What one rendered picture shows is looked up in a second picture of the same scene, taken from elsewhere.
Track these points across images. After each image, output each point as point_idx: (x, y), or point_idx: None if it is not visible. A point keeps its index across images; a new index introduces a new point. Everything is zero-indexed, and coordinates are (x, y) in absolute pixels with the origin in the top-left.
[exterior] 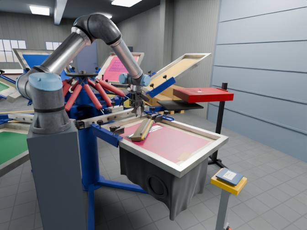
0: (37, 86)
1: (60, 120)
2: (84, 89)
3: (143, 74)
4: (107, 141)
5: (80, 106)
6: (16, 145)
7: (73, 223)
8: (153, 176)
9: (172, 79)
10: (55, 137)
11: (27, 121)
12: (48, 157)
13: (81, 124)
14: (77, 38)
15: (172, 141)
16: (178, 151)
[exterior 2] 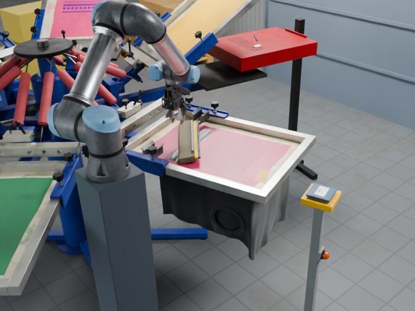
0: (101, 130)
1: (125, 162)
2: None
3: (190, 66)
4: (142, 170)
5: None
6: (13, 199)
7: (143, 280)
8: (222, 208)
9: (212, 38)
10: (125, 182)
11: None
12: (118, 207)
13: None
14: (109, 42)
15: (238, 155)
16: (251, 169)
